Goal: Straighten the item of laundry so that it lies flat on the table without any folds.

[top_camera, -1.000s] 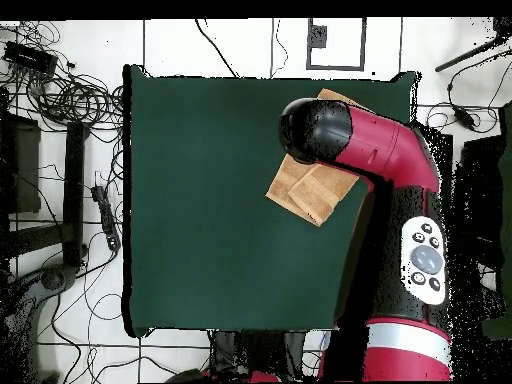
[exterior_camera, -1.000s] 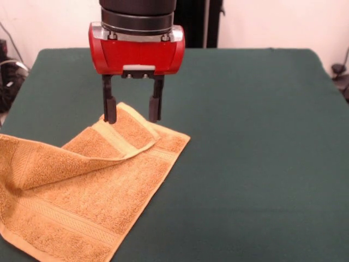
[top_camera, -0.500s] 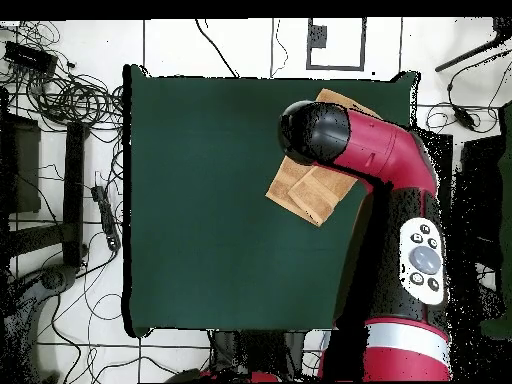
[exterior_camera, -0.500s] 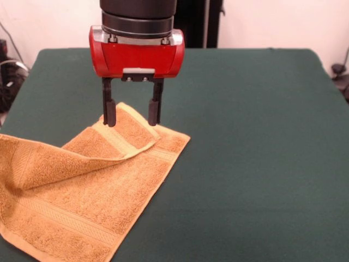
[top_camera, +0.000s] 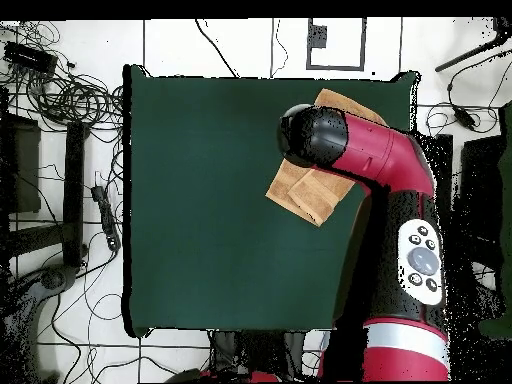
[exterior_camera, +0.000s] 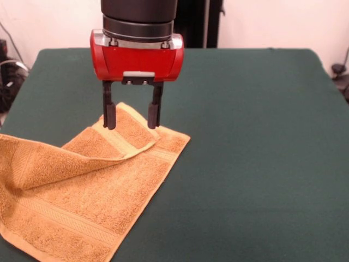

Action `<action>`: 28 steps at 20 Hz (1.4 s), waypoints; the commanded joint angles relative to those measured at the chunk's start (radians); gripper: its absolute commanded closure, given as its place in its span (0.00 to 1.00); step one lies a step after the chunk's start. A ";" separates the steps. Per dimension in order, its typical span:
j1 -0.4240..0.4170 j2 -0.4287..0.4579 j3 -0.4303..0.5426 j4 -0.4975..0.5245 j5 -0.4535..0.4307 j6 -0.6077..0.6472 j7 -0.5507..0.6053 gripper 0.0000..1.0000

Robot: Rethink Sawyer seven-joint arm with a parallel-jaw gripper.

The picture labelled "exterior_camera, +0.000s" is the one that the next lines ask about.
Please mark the dark green table cloth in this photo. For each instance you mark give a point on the dark green table cloth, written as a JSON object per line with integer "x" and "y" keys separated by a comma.
{"x": 245, "y": 136}

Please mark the black stand base foot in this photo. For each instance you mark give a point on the black stand base foot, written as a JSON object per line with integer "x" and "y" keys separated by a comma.
{"x": 339, "y": 68}

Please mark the black equipment pile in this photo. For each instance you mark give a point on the black equipment pile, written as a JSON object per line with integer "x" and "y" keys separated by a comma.
{"x": 9, "y": 82}

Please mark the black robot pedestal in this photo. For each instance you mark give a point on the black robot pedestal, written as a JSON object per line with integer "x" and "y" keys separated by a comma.
{"x": 201, "y": 24}

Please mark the tan terry towel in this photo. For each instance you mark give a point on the tan terry towel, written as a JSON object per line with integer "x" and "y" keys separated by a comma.
{"x": 81, "y": 191}

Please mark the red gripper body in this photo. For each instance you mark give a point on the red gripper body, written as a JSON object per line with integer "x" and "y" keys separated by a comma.
{"x": 136, "y": 62}

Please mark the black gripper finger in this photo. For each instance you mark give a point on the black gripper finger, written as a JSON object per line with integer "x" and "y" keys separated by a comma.
{"x": 155, "y": 112}
{"x": 109, "y": 109}

